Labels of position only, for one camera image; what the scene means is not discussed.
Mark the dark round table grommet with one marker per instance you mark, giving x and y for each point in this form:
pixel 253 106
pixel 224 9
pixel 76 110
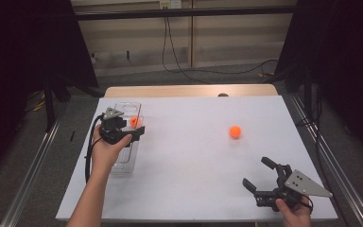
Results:
pixel 223 94

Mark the plain orange ball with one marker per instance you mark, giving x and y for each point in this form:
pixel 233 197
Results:
pixel 235 131

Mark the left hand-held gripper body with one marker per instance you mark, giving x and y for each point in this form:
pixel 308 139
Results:
pixel 112 130

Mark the black metal stand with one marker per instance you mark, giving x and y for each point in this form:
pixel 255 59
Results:
pixel 49 107

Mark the white wall socket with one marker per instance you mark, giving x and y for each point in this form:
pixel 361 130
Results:
pixel 170 3

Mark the black horizontal bar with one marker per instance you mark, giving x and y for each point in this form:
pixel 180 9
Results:
pixel 182 12

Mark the person's left hand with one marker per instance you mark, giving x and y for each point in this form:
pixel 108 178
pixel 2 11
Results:
pixel 105 157

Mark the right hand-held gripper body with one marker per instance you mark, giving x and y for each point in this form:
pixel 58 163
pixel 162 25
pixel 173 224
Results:
pixel 302 184

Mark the clear plastic tray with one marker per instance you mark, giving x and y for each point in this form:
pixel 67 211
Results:
pixel 126 157

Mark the black curtain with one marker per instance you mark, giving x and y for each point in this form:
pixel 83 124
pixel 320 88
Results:
pixel 343 47
pixel 28 47

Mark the metal floor rail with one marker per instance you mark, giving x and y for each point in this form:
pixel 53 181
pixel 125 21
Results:
pixel 338 178
pixel 31 176

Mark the white table cover sheet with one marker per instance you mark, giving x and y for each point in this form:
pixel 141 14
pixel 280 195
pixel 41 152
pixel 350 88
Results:
pixel 195 164

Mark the orange ball with dark mark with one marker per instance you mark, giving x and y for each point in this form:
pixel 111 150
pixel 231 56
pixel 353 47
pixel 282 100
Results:
pixel 134 121

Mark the person's right hand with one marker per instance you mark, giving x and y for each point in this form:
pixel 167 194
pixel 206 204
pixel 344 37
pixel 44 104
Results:
pixel 294 217

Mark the small black floor item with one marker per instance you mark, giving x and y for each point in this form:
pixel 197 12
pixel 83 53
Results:
pixel 72 136

